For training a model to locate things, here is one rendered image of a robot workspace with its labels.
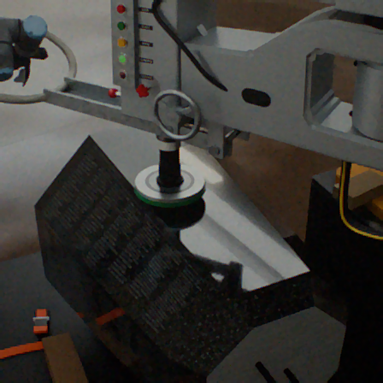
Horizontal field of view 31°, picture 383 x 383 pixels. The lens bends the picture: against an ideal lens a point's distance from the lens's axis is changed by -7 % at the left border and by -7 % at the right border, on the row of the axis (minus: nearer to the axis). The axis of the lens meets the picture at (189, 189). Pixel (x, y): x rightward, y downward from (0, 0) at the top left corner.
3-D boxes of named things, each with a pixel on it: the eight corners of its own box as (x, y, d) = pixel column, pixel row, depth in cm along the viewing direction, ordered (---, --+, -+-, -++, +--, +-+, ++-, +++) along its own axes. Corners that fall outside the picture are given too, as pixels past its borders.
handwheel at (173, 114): (216, 133, 196) (216, 84, 188) (197, 149, 189) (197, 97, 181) (168, 121, 203) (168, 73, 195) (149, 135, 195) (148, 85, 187)
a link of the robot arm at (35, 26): (21, 11, 231) (49, 14, 235) (14, 28, 242) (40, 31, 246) (22, 35, 229) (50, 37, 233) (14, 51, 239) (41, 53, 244)
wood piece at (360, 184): (367, 180, 251) (369, 168, 248) (387, 192, 244) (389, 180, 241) (331, 197, 241) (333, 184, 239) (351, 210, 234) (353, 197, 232)
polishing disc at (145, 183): (158, 160, 235) (158, 156, 235) (217, 177, 227) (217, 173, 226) (121, 191, 220) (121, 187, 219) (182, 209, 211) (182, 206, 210)
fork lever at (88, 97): (255, 135, 210) (256, 120, 207) (224, 162, 196) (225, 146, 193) (73, 85, 239) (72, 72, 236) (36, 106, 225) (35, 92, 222)
